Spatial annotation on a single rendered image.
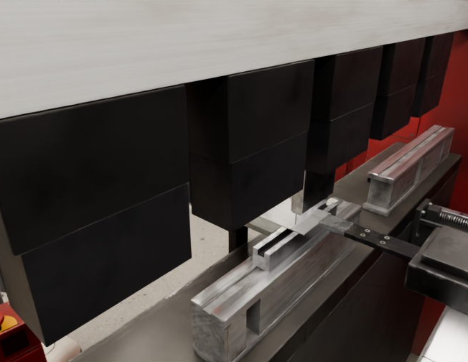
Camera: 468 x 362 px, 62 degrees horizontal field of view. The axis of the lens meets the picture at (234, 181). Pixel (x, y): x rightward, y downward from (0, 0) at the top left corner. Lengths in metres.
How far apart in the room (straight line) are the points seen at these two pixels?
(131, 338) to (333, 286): 0.34
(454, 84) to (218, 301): 1.08
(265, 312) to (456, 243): 0.27
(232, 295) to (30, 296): 0.29
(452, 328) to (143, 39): 0.44
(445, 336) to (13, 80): 0.47
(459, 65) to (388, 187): 0.57
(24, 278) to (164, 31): 0.19
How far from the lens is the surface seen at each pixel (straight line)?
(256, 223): 0.63
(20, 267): 0.29
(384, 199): 0.96
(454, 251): 0.57
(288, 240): 0.59
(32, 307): 0.31
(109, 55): 0.28
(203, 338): 0.56
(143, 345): 0.62
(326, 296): 0.69
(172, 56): 0.31
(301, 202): 0.60
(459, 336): 0.53
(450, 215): 1.05
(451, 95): 1.41
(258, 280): 0.56
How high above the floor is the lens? 1.32
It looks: 25 degrees down
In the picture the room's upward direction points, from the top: straight up
